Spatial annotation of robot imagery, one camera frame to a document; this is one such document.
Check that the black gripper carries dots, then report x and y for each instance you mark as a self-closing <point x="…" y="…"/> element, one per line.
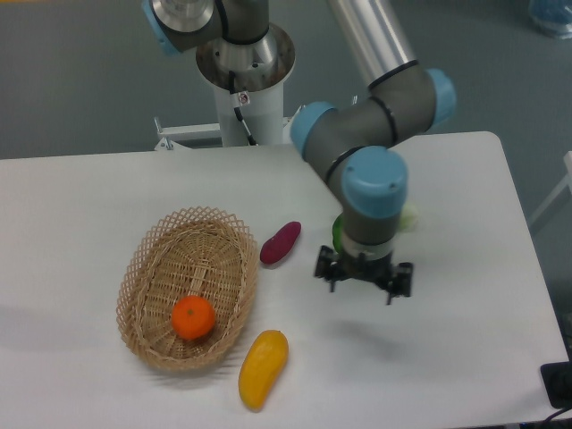
<point x="396" y="281"/>

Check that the orange fruit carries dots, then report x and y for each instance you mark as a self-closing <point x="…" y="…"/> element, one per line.
<point x="192" y="318"/>

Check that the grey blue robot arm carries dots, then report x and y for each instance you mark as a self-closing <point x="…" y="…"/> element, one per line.
<point x="351" y="150"/>

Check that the woven wicker basket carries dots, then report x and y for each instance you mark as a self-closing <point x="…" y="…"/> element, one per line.
<point x="198" y="251"/>

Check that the green bok choy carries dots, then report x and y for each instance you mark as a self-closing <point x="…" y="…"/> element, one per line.
<point x="408" y="221"/>

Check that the purple sweet potato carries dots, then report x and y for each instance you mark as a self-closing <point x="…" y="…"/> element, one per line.
<point x="279" y="246"/>

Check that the yellow mango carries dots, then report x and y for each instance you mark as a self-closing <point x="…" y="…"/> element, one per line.
<point x="262" y="367"/>

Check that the black device at edge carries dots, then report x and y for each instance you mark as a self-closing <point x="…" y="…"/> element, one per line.
<point x="557" y="383"/>

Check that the blue bag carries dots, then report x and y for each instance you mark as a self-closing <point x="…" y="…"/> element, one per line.
<point x="552" y="17"/>

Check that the white frame at right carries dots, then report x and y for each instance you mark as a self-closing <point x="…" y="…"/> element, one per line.
<point x="555" y="200"/>

